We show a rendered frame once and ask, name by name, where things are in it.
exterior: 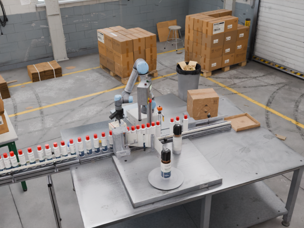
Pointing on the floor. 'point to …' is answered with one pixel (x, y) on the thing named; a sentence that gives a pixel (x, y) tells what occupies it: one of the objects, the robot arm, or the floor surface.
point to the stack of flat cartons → (4, 92)
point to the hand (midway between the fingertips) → (117, 125)
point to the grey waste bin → (187, 84)
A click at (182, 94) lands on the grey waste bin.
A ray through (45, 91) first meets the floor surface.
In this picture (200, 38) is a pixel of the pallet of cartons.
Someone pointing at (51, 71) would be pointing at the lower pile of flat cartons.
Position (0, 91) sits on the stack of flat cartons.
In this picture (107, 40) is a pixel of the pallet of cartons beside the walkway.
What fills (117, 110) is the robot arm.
